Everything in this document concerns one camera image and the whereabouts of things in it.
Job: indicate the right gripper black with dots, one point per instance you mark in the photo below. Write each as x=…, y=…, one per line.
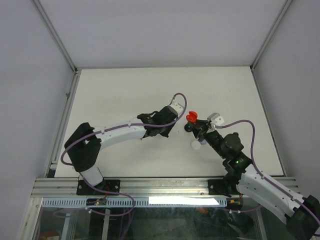
x=200, y=130

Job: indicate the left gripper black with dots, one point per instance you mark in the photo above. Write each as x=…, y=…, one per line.
x=166, y=133

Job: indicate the orange round case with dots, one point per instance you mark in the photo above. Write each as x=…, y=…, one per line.
x=192, y=117

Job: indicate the purple charging case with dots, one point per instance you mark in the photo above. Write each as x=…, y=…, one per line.
x=203, y=143

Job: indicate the white charging case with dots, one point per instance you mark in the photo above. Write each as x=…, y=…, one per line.
x=195, y=145

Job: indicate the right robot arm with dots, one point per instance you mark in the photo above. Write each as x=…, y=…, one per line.
x=300, y=214

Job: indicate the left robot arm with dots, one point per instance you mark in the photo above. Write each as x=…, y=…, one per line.
x=85, y=144

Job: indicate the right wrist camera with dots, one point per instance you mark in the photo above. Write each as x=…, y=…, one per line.
x=215, y=120

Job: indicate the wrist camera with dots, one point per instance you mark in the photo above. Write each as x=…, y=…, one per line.
x=176, y=107
x=215, y=120

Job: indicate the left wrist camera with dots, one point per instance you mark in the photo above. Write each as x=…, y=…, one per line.
x=176, y=107

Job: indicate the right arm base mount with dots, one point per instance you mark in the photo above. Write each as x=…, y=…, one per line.
x=219, y=187

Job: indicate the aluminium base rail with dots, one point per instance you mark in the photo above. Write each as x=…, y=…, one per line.
x=136, y=187

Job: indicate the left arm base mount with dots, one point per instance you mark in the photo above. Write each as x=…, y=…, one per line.
x=109, y=187

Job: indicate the white slotted cable duct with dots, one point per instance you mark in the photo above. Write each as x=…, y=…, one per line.
x=140, y=202

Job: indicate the right aluminium frame post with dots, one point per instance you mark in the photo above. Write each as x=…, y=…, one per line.
x=272, y=31

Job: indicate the aluminium frame post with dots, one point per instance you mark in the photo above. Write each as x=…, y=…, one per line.
x=38, y=6
x=272, y=31

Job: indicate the left aluminium frame post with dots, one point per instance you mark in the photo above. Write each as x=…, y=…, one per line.
x=38, y=6

